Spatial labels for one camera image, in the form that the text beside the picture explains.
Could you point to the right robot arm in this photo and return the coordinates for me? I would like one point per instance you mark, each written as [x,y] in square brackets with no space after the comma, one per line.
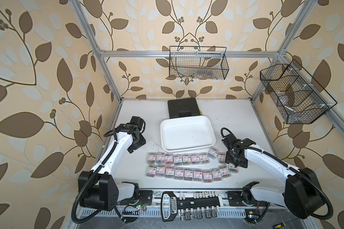
[286,177]

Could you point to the black wire basket back wall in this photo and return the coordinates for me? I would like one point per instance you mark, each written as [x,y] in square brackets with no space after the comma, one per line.
[198,62]

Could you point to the paper clip box sixteenth removed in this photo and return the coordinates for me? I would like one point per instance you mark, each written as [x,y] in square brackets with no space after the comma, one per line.
[160,171]

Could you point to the black socket set holder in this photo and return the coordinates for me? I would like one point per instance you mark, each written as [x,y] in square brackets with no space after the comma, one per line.
[202,205]

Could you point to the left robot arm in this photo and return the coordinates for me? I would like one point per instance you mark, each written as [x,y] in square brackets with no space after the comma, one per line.
[109,171]

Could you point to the paper clip box nineteenth removed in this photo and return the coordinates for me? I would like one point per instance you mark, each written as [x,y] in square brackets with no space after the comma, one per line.
[233,168]

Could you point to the paper clip box twelfth removed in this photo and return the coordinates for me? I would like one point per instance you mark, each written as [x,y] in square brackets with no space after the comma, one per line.
[188,174]

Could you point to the yellow handled screwdriver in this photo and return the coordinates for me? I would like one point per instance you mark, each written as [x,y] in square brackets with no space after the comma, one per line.
[279,226]

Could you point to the paper clip box seventeenth removed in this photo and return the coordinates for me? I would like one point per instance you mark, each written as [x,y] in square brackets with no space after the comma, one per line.
[225,172]

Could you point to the paper clip box eighteenth removed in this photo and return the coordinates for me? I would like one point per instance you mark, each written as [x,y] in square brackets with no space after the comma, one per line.
[151,171]

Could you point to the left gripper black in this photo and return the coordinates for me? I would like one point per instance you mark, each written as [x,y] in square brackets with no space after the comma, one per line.
[142,141]

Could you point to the black wire basket wall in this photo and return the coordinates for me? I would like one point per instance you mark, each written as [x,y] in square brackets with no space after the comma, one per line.
[298,96]
[198,62]

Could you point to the white plastic storage tray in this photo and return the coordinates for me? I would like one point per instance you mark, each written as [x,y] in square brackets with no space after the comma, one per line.
[187,134]

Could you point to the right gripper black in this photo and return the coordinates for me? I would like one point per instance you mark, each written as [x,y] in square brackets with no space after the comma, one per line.
[242,163]

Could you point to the paper clip box thirteenth removed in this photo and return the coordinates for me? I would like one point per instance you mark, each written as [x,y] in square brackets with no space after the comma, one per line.
[197,175]

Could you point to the paper clip box fifteenth removed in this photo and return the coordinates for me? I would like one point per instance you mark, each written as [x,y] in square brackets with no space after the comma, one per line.
[216,174]

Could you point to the paper clip box fourteenth removed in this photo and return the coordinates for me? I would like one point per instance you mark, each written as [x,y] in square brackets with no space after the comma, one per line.
[207,176]

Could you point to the black wire basket right wall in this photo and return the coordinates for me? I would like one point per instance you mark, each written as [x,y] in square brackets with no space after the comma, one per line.
[298,96]

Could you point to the paper clip box eleventh removed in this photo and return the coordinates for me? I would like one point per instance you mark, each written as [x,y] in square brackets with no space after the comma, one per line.
[178,173]

